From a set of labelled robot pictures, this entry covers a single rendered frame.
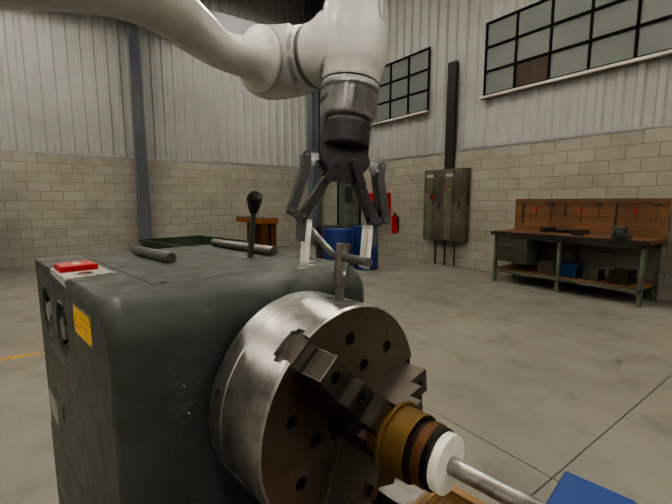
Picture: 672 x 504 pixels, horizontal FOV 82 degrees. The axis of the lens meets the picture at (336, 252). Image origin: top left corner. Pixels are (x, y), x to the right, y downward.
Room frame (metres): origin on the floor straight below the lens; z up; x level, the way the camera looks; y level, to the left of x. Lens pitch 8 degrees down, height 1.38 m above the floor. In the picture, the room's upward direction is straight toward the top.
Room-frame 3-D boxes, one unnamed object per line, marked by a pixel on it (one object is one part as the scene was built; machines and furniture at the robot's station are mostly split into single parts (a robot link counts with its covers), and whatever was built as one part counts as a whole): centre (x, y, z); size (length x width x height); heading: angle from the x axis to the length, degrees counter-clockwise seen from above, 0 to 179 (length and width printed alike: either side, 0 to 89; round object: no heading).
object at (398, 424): (0.45, -0.09, 1.08); 0.09 x 0.09 x 0.09; 45
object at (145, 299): (0.82, 0.31, 1.06); 0.59 x 0.48 x 0.39; 45
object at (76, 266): (0.71, 0.49, 1.26); 0.06 x 0.06 x 0.02; 45
